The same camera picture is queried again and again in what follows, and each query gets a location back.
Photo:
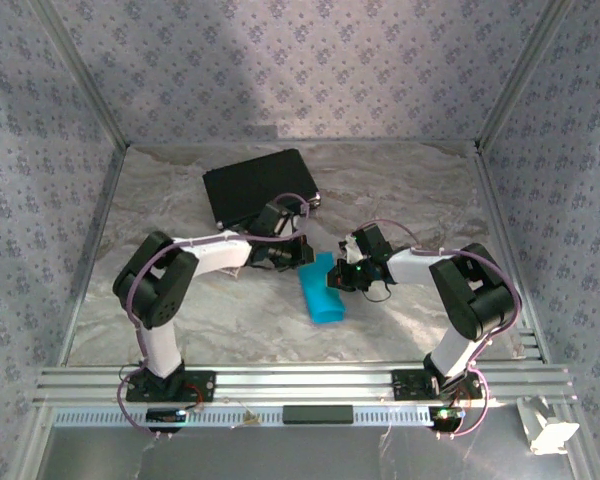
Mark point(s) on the right robot arm, white and black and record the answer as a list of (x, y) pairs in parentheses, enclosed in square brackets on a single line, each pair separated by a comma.
[(410, 267)]

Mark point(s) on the aluminium corner post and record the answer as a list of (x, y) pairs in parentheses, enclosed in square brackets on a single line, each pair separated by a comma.
[(81, 75), (522, 75)]

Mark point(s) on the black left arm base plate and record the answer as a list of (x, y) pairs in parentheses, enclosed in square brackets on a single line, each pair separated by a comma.
[(205, 387)]

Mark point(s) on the black hard case, chrome latches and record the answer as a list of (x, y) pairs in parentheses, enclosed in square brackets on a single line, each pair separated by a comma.
[(255, 185)]

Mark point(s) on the black rectangular block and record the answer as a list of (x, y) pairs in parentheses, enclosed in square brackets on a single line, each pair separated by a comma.
[(317, 415)]

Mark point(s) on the aluminium side rail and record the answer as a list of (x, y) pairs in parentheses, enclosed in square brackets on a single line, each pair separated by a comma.
[(505, 250), (92, 250)]

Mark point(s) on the white plastic bracket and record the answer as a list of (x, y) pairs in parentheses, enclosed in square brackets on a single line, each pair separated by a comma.
[(550, 435)]

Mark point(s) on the left robot arm, white and black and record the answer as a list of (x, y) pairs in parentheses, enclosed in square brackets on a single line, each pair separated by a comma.
[(215, 257)]

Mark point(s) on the aluminium back rail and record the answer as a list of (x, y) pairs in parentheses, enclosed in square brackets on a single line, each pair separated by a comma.
[(380, 143)]

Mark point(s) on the blue square paper sheet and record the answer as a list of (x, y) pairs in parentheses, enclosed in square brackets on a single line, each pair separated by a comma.
[(320, 300)]

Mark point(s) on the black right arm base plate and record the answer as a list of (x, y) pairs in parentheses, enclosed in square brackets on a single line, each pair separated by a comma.
[(405, 385)]

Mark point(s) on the aluminium mounting rail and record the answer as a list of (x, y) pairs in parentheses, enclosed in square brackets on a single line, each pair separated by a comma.
[(305, 385)]

